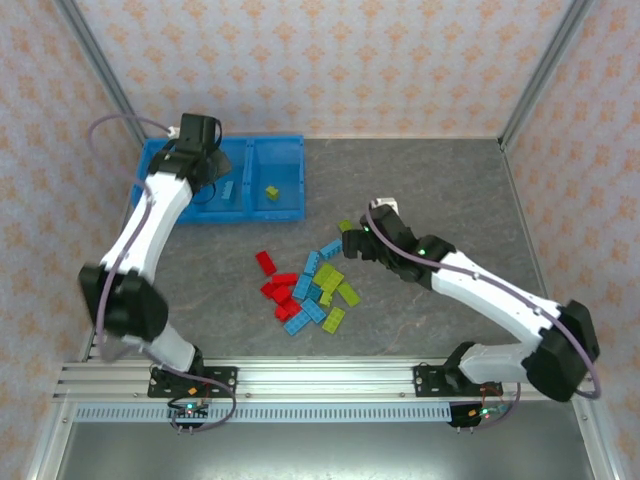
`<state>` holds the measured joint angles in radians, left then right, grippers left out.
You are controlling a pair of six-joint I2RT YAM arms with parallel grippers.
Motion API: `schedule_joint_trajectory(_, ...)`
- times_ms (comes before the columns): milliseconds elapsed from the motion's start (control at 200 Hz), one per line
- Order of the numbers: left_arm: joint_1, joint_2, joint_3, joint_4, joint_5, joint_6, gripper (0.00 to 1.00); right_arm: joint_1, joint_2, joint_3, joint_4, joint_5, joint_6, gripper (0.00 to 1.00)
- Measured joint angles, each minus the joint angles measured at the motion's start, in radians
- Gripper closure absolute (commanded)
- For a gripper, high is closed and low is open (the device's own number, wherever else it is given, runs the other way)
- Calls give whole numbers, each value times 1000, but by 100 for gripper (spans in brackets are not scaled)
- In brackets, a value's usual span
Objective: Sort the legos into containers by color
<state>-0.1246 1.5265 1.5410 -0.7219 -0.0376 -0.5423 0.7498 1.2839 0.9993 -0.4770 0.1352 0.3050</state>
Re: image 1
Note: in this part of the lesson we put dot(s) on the grey metal panel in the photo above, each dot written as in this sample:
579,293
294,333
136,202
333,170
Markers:
320,450

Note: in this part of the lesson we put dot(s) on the small green lego brick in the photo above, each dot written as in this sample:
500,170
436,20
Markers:
326,298
272,193

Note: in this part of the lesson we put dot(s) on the aluminium frame post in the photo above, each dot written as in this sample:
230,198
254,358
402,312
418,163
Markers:
547,65
100,67

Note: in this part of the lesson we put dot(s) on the blue three-compartment plastic bin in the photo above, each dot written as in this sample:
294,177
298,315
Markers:
290,165

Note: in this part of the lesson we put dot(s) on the small blue lego brick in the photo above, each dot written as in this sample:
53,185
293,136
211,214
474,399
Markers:
316,291

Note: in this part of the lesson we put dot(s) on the aluminium frame rail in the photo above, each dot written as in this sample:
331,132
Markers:
47,445
597,445

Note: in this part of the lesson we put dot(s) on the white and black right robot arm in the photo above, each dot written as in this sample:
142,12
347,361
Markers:
500,300

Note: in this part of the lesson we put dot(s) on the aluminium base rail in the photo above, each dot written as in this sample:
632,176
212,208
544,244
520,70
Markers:
325,380

